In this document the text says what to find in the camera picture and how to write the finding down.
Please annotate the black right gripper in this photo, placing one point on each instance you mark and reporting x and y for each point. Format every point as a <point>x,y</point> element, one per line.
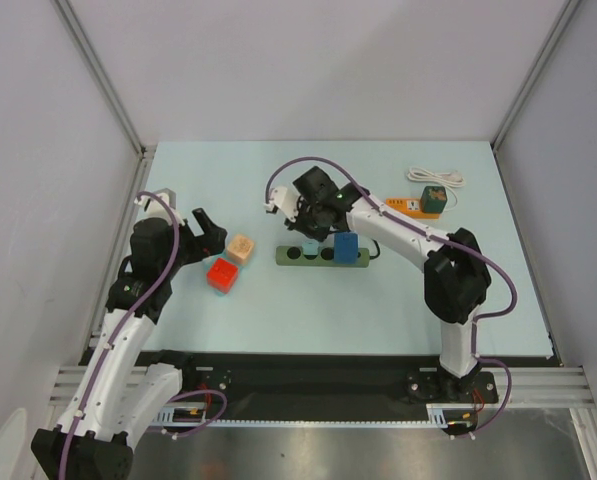
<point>304,228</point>

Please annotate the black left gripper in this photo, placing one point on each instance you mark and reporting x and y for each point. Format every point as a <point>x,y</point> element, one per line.
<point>210,243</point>

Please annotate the small teal charger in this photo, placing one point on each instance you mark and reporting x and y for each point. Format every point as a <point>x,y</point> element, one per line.
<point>310,248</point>

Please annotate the teal triangular power strip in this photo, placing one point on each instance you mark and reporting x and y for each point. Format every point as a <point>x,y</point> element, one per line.
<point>213,262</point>

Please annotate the beige cube socket adapter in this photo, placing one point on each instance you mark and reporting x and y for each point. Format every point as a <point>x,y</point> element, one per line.
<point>240,249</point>

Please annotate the blue cube socket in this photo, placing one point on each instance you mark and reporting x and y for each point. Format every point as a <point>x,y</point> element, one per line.
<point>345,248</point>

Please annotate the red cube socket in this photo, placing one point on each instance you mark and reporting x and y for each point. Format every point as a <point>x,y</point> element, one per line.
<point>222,275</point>

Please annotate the dark green cube socket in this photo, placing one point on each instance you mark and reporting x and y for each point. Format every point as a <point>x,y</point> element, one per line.
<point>433,199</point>

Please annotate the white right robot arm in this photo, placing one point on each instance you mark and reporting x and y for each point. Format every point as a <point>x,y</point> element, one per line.
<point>455,278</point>

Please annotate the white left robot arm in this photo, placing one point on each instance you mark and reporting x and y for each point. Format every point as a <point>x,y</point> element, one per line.
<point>97,434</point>

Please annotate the green power strip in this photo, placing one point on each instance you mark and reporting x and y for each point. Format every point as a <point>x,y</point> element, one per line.
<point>293,256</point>

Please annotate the orange power strip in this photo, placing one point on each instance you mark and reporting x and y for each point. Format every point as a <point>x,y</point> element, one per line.
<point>410,207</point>

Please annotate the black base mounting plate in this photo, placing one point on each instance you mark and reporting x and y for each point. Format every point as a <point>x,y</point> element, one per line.
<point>330,388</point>

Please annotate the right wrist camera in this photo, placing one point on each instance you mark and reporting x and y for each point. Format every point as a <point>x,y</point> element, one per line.
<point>284,200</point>

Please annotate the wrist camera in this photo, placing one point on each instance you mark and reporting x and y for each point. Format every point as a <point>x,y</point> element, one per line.
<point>284,200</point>
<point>160,204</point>

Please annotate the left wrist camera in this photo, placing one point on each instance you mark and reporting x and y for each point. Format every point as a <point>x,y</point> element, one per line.
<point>160,204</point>

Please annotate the white slotted cable duct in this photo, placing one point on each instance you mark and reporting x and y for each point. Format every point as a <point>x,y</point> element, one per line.
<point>433,418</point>

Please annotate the aluminium frame rail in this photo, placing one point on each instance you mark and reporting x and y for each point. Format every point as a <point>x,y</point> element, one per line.
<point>101,207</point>

